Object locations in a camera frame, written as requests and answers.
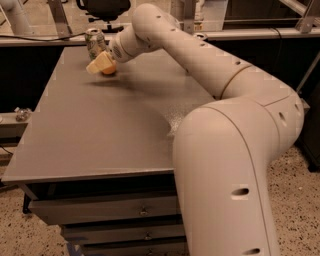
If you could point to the grey drawer cabinet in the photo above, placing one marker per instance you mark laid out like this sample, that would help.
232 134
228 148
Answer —
96 135

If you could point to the orange fruit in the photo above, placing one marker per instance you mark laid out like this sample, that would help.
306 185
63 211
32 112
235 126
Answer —
111 69

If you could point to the crumpled clear plastic object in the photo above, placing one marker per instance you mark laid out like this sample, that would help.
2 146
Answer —
22 114

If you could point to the green white 7up can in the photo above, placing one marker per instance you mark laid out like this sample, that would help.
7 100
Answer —
95 42

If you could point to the grey metal rail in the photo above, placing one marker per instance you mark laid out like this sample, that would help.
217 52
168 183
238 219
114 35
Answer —
78 39

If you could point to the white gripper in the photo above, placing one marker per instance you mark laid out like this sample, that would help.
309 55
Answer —
120 50

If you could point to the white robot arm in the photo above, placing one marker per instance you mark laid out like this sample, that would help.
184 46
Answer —
222 149

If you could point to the blue pepsi can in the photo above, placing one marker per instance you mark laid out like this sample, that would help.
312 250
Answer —
200 36

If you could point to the middle grey drawer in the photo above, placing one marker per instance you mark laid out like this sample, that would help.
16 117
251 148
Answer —
136 230

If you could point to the top grey drawer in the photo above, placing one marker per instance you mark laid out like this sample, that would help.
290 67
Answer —
106 208

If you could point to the black office chair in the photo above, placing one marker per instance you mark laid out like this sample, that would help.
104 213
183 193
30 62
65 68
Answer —
105 10

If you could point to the bottom grey drawer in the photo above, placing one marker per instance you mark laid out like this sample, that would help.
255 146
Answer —
136 248

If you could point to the grey drawer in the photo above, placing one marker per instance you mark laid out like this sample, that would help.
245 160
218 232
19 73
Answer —
136 248
106 208
136 230

